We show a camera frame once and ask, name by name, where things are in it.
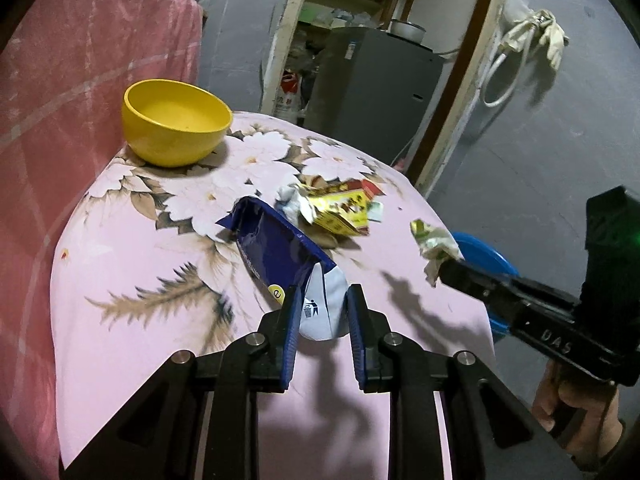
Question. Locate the pink checked towel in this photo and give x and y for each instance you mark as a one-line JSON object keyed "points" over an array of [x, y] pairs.
{"points": [[63, 75]]}

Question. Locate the blue white carton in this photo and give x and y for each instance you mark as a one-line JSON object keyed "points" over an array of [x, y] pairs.
{"points": [[281, 256]]}

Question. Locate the yellow snack wrapper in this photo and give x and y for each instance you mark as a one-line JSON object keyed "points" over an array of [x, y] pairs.
{"points": [[342, 213]]}

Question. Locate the red snack wrapper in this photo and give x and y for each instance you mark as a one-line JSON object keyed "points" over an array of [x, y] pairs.
{"points": [[369, 188]]}

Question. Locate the red white rice bag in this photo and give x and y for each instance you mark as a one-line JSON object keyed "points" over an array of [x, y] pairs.
{"points": [[288, 102]]}

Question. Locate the green white wrapper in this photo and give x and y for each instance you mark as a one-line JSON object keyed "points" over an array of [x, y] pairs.
{"points": [[436, 246]]}

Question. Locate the metal pot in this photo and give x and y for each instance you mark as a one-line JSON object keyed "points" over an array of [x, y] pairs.
{"points": [[406, 30]]}

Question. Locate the white rubber gloves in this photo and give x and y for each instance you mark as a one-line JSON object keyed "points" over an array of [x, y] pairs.
{"points": [[537, 30]]}

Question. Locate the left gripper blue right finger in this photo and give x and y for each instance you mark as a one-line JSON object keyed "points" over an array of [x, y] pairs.
{"points": [[386, 361]]}

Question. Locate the yellow plastic bowl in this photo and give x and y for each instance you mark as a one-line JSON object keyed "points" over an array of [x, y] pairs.
{"points": [[170, 123]]}

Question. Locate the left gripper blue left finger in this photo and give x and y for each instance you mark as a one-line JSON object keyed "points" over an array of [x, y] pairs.
{"points": [[259, 362]]}

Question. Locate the grey refrigerator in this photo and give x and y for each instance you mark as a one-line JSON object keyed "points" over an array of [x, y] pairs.
{"points": [[372, 90]]}

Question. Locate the blue plastic bucket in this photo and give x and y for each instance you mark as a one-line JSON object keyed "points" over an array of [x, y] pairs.
{"points": [[487, 258]]}

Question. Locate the pink floral table cloth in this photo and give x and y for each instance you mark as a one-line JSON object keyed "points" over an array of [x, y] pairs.
{"points": [[143, 268]]}

